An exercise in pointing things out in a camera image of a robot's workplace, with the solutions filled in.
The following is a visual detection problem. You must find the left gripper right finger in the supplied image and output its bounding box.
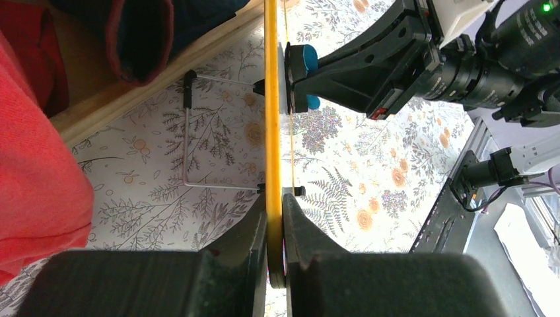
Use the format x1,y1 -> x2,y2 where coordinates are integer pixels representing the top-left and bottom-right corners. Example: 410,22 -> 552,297
283,194 -> 528,316

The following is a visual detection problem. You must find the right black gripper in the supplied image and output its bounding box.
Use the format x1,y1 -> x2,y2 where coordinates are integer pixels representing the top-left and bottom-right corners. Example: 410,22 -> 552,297
289,0 -> 487,121

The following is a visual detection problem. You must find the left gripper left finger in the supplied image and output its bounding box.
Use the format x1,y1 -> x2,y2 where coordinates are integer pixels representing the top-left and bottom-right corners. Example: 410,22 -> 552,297
17,195 -> 267,316

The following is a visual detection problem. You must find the blue whiteboard eraser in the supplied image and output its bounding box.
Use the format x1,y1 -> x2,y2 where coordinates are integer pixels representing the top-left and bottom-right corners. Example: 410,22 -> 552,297
284,42 -> 320,115

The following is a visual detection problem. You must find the yellow framed whiteboard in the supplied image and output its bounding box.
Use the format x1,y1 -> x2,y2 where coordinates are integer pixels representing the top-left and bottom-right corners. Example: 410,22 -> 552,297
263,1 -> 289,289

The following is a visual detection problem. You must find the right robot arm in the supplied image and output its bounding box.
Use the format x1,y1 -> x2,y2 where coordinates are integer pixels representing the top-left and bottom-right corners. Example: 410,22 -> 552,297
284,1 -> 559,127

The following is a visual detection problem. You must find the floral table mat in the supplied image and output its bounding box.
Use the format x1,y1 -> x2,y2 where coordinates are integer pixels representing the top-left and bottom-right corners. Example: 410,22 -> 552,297
1,23 -> 473,316

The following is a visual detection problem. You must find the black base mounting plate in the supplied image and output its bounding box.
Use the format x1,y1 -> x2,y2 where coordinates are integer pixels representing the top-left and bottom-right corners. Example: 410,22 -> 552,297
409,150 -> 485,254

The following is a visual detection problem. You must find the red tank top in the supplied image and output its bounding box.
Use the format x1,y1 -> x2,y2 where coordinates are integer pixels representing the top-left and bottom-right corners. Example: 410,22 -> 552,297
1,1 -> 94,284

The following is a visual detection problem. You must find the navy tank top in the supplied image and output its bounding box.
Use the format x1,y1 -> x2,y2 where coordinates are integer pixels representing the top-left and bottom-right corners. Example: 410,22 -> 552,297
50,0 -> 249,87

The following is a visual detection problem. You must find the wooden clothes rack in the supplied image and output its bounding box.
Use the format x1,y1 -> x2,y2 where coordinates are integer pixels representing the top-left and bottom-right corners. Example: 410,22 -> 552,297
32,1 -> 276,145

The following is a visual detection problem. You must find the whiteboard wire stand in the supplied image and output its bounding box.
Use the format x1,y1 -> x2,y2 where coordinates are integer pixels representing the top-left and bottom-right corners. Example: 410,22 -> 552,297
182,69 -> 307,197

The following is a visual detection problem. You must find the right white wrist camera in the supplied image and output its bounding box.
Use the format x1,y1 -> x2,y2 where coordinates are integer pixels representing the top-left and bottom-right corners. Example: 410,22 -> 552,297
430,0 -> 497,48

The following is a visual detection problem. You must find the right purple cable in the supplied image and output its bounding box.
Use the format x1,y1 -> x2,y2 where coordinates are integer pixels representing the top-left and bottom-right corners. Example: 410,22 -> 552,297
481,166 -> 560,215

